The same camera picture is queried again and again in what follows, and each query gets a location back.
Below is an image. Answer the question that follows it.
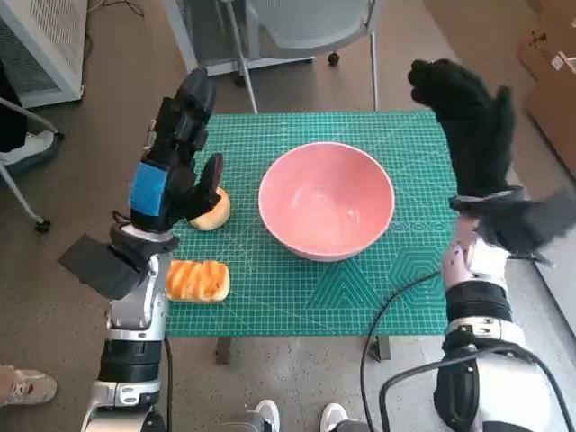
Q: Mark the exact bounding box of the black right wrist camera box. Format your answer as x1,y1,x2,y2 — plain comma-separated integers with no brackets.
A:
476,186,576,266

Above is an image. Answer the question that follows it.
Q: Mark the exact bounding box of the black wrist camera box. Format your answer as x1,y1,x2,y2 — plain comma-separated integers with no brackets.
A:
476,186,576,266
58,232,149,301

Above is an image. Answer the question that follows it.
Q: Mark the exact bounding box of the grey mesh seat chair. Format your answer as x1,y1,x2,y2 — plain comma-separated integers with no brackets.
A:
220,0,383,114

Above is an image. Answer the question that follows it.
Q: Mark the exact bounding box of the green cutting mat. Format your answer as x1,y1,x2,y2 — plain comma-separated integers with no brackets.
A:
150,112,460,338

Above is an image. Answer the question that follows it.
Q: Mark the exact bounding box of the pink bowl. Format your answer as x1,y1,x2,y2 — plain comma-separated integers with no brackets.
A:
257,142,397,264

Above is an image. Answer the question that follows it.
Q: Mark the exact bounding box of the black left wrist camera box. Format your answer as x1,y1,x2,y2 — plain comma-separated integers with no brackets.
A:
58,232,149,301

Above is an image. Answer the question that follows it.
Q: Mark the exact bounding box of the plain brown cardboard box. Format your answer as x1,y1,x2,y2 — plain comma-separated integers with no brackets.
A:
524,74,576,179

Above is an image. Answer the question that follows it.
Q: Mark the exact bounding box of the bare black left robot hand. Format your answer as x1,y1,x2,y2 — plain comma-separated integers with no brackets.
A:
128,66,225,235

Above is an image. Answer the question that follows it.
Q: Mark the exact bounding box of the black hanging left arm cable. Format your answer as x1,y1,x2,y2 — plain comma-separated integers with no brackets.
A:
161,335,175,432

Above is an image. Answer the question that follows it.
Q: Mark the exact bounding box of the round toy bread bun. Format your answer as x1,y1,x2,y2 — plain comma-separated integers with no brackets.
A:
188,187,232,231

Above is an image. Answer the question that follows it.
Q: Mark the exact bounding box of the grey metal tube chair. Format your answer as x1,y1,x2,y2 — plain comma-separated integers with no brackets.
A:
0,94,68,233

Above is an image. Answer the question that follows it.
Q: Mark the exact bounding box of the white sneaker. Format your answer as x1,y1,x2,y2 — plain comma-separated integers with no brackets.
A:
321,402,347,432
255,399,281,432

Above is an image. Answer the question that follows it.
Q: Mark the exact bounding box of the long black robot cable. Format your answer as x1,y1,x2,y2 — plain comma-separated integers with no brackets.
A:
359,269,446,432

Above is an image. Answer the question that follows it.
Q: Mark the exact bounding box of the small table with dark legs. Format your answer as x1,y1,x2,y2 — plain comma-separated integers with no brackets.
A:
143,114,463,365

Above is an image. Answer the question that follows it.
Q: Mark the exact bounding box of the white perforated metal cabinet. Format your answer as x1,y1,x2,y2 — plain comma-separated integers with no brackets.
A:
164,0,316,78
0,0,89,109

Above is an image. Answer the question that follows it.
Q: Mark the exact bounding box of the white paper label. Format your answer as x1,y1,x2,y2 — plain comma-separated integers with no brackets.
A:
551,49,576,73

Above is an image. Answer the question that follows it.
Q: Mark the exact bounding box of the person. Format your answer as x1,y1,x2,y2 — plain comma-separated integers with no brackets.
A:
0,363,59,406
0,58,58,167

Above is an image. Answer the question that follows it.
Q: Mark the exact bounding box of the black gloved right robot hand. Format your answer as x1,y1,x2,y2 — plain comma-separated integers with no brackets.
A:
407,58,515,198

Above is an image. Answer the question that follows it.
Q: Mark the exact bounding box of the black looped right arm cable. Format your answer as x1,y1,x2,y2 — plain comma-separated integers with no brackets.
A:
379,344,566,432

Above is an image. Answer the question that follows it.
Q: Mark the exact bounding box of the striped rectangular toy bread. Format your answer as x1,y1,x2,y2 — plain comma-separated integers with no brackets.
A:
165,258,231,303

